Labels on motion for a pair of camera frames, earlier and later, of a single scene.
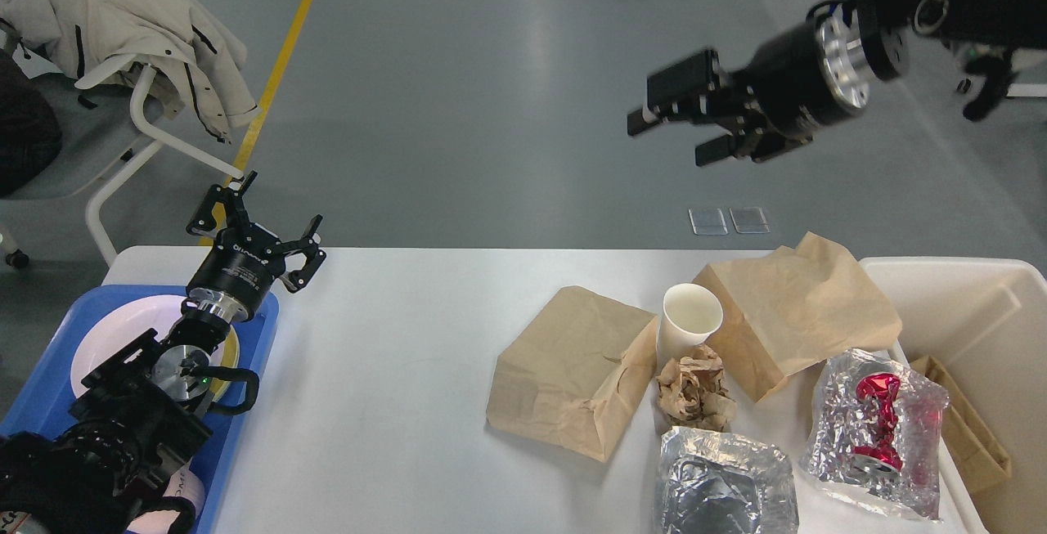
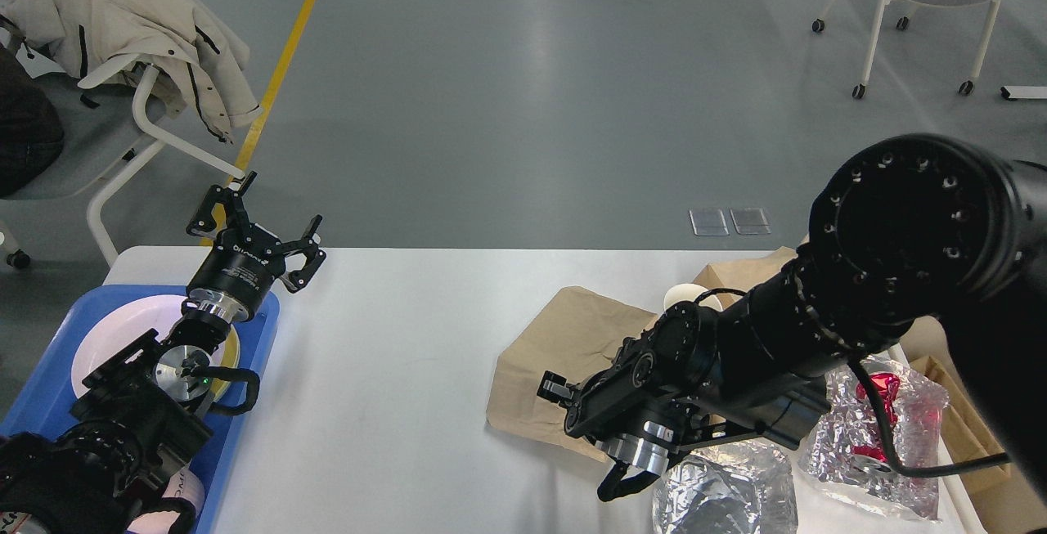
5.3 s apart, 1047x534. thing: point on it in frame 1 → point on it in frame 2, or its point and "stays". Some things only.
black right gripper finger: (753, 144) → (613, 485)
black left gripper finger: (231, 197) stays
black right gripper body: (791, 81) → (649, 450)
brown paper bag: (577, 376) stays
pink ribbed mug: (186, 484) stays
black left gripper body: (236, 275) stays
